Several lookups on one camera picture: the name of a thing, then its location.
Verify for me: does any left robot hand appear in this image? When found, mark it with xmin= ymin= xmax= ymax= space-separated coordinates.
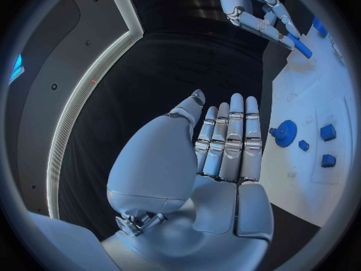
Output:
xmin=100 ymin=89 xmax=276 ymax=271

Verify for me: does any white task board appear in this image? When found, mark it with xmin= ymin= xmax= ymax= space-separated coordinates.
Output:
xmin=259 ymin=15 xmax=359 ymax=228

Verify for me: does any blue gear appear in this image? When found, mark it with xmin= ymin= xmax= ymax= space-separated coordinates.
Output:
xmin=268 ymin=119 xmax=298 ymax=148

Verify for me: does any blue block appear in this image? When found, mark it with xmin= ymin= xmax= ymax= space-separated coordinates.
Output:
xmin=321 ymin=154 xmax=337 ymax=168
xmin=319 ymin=123 xmax=337 ymax=142

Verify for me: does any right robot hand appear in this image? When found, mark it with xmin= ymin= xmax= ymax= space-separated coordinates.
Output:
xmin=209 ymin=0 xmax=303 ymax=51

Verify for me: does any long blue cylinder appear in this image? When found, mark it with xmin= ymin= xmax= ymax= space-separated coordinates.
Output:
xmin=286 ymin=33 xmax=314 ymax=59

